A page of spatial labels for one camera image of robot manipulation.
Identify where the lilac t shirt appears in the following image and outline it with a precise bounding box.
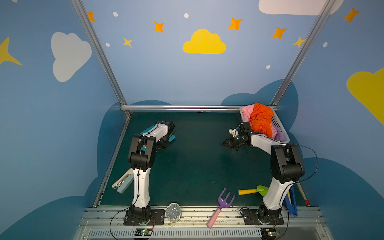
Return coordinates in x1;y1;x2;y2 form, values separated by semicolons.
275;128;286;142

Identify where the purple pink toy rake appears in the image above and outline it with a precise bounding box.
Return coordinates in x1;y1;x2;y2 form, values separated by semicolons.
207;188;236;229

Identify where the silver tin can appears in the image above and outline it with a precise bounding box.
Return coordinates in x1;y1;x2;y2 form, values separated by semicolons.
165;203;182;223

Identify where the green yellow toy trowel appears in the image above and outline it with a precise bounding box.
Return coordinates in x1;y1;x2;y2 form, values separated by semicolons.
238;185;269;197

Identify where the blue stapler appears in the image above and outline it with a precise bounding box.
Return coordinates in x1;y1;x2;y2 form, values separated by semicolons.
285;187;298;217

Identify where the left aluminium frame post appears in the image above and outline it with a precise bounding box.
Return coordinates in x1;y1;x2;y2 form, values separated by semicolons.
71;0;127;109

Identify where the teal printed t shirt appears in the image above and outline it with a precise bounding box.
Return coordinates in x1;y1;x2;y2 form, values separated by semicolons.
139;124;176;151

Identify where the red tipped white pen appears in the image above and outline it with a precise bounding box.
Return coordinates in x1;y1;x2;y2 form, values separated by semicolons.
297;183;310;207

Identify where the aluminium frame post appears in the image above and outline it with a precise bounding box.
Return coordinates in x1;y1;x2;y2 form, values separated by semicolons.
71;0;127;109
270;0;337;110

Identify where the right aluminium frame post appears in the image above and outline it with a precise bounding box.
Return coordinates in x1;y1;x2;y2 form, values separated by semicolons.
270;0;337;110

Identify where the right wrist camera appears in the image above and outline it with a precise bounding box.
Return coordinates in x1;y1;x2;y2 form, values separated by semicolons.
229;128;240;138

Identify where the white plastic laundry basket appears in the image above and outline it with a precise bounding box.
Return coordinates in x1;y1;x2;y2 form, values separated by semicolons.
240;106;290;144

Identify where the front aluminium rail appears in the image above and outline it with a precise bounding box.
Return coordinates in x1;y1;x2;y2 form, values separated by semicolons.
74;206;333;240

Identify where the orange t shirt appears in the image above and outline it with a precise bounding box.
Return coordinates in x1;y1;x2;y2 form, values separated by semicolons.
249;103;274;138

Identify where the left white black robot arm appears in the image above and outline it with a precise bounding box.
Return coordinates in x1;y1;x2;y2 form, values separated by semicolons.
127;121;175;225

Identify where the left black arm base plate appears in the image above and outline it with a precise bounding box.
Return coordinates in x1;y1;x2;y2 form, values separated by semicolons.
123;209;166;226

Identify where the pink t shirt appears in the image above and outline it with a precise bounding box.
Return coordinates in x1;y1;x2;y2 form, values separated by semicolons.
242;104;277;139

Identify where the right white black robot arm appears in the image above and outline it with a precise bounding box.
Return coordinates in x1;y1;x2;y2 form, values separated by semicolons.
222;122;305;225

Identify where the grey white stapler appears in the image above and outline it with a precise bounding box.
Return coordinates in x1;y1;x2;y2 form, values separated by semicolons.
112;168;134;194

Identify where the left green circuit board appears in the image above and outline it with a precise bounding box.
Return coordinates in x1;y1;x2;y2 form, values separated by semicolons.
134;228;153;237

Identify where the right green circuit board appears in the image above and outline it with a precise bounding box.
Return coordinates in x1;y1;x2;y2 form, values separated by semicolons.
261;228;278;240

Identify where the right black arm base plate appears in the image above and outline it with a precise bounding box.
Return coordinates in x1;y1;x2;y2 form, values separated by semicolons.
239;208;285;225

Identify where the horizontal aluminium frame bar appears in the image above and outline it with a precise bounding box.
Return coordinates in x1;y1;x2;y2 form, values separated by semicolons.
121;105;244;112

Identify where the green circuit board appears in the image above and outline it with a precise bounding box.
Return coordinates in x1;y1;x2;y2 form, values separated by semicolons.
134;228;153;237
261;228;278;240

